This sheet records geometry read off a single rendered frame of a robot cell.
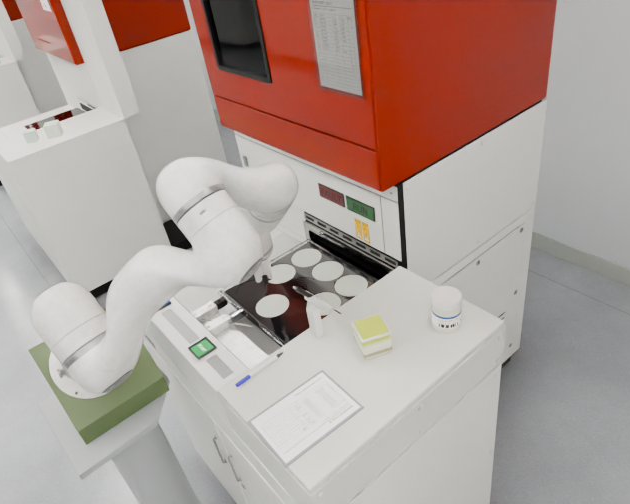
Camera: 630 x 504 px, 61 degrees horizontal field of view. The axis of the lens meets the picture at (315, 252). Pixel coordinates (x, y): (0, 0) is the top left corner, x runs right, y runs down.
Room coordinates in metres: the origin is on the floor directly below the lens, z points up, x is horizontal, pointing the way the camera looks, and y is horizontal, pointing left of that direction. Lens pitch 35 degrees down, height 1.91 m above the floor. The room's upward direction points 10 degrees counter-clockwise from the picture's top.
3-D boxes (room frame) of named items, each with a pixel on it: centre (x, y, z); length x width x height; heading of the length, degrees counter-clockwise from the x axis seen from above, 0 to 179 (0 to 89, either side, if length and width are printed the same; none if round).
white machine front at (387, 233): (1.54, -0.02, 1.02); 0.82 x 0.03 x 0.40; 34
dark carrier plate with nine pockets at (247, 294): (1.26, 0.06, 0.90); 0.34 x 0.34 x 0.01; 34
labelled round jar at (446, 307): (0.94, -0.29, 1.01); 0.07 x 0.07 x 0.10
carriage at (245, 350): (1.10, 0.27, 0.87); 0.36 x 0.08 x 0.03; 34
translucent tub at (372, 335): (0.90, -0.10, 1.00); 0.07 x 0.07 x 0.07; 10
